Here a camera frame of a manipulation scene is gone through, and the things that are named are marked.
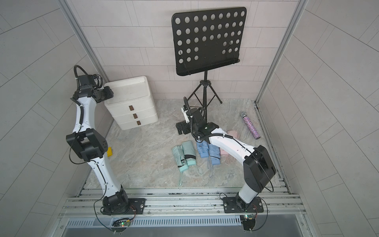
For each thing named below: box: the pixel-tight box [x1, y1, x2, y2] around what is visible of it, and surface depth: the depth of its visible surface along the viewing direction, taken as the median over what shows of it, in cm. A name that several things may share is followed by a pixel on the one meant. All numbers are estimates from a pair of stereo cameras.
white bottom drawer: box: [117, 114, 159, 131], surface depth 101 cm
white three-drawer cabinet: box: [104, 76, 159, 131], surface depth 93 cm
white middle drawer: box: [112, 107, 157, 124], surface depth 95 cm
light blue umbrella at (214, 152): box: [207, 143, 221, 165], surface depth 88 cm
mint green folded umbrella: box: [171, 144, 190, 172], surface depth 86 cm
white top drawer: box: [104, 95, 154, 117], surface depth 88 cm
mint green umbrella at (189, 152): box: [181, 140, 197, 167], surface depth 89 cm
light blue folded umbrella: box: [195, 139, 210, 158], surface depth 90 cm
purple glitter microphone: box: [240, 111, 261, 140], surface depth 101 cm
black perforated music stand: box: [171, 6, 247, 123], surface depth 70 cm
